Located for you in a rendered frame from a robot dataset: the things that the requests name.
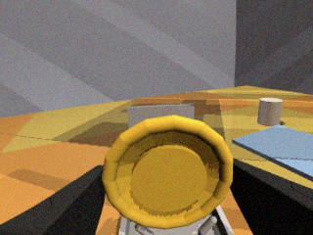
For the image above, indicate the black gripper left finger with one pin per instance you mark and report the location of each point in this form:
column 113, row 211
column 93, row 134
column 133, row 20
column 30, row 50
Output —
column 74, row 210

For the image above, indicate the yellow round plate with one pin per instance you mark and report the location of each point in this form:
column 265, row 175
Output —
column 167, row 172

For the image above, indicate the light blue flat square mat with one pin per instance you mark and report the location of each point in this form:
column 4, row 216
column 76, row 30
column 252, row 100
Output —
column 284, row 146

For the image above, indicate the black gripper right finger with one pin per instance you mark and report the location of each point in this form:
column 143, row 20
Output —
column 271, row 205

